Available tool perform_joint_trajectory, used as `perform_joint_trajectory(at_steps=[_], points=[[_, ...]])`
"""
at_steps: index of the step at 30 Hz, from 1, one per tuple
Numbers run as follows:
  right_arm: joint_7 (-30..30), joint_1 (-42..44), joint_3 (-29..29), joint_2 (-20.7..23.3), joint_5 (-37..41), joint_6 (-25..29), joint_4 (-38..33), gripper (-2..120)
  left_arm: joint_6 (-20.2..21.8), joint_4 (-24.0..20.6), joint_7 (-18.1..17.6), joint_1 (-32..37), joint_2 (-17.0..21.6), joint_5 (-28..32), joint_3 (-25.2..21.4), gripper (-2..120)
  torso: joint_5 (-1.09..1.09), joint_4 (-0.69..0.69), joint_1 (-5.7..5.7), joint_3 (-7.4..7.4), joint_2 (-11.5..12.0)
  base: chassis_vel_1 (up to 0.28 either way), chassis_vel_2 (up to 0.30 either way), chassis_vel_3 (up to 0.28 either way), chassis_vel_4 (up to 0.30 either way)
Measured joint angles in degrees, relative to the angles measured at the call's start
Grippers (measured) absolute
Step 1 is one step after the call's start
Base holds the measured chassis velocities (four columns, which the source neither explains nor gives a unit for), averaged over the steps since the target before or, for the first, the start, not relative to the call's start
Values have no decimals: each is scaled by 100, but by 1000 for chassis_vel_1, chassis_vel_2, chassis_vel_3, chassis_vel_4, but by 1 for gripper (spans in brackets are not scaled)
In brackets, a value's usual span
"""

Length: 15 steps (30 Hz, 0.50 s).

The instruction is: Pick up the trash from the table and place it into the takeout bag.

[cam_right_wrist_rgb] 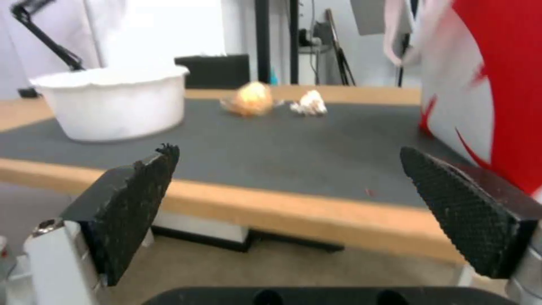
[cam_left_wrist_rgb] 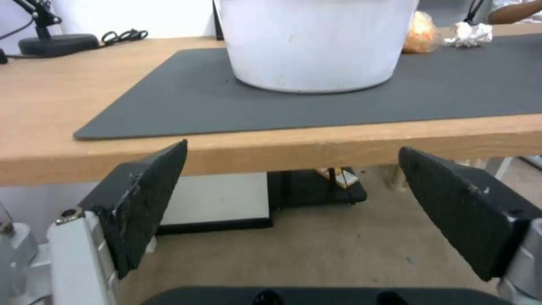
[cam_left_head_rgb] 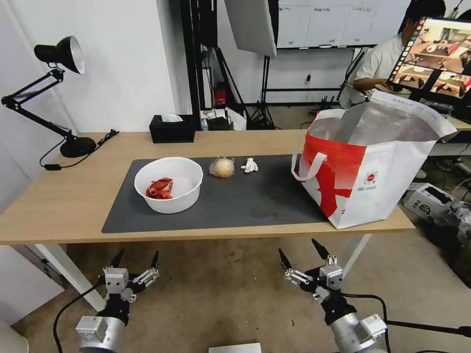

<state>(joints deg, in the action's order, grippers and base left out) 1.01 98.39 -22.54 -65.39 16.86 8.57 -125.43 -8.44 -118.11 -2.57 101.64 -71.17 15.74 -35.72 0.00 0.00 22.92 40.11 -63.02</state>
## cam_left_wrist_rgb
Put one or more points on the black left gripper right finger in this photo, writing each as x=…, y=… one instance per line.
x=461, y=209

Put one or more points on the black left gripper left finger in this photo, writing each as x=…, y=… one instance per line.
x=139, y=203

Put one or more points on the black platform base with grey plate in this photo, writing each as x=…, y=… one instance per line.
x=220, y=203

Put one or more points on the crumpled silver foil ball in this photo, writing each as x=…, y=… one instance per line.
x=469, y=35

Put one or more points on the dark grey desk mat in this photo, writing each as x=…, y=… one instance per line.
x=322, y=98

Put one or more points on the black desk lamp base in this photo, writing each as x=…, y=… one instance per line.
x=57, y=43

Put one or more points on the orange crumpled plastic wrapper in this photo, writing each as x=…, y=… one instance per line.
x=420, y=33

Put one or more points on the white round bucket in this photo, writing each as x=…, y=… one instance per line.
x=315, y=44

